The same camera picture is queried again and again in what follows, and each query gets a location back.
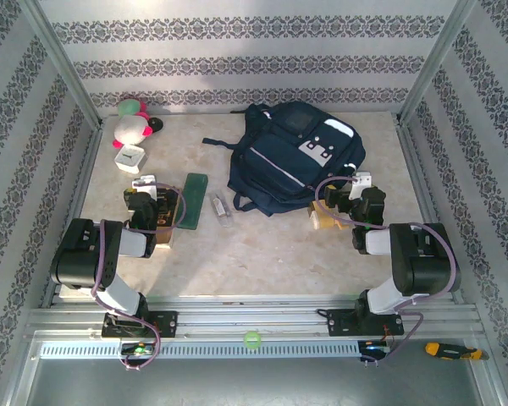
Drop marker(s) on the brown book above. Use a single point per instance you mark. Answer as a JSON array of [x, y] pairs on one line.
[[169, 211]]

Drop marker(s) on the green pencil case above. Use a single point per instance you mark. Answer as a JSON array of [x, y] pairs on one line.
[[193, 199]]

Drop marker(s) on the tan wooden board eraser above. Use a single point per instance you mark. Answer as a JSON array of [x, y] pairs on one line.
[[319, 217]]

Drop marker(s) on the clear plastic case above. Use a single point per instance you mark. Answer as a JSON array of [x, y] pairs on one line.
[[221, 209]]

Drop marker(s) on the navy blue backpack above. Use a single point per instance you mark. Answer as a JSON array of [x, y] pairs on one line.
[[279, 160]]

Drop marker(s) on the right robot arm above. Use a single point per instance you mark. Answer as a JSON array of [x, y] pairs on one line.
[[423, 262]]

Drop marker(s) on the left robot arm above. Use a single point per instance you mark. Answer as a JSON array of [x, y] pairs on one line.
[[84, 254]]

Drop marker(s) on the white square clock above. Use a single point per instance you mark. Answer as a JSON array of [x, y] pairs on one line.
[[130, 158]]

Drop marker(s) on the white and pink plush toy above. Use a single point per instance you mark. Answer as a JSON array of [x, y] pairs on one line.
[[129, 129]]

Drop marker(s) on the black round disc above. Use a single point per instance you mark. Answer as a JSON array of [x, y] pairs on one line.
[[155, 124]]

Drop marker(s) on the green and pink plush toy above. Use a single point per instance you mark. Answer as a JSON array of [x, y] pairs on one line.
[[129, 106]]

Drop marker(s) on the small controller board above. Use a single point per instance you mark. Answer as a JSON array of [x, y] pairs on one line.
[[374, 347], [137, 350]]

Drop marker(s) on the orange and black utility knife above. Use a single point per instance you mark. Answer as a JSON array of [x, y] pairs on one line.
[[456, 351]]

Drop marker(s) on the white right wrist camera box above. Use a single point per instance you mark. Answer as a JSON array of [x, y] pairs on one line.
[[360, 186]]

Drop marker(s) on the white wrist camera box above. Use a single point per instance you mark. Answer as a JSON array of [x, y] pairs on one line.
[[146, 186], [360, 186]]

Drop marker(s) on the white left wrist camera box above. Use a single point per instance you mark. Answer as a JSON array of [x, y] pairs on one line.
[[146, 186]]

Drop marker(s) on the aluminium side rail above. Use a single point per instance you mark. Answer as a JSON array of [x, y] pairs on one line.
[[92, 148], [414, 169]]

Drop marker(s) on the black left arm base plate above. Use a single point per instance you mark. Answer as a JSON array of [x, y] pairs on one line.
[[165, 323]]

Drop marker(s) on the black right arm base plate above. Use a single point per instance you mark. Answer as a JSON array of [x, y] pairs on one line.
[[338, 323]]

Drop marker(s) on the aluminium mounting rail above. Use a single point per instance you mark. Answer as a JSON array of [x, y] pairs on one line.
[[245, 319]]

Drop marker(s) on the aluminium frame post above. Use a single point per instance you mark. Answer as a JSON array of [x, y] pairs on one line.
[[434, 63], [63, 63]]

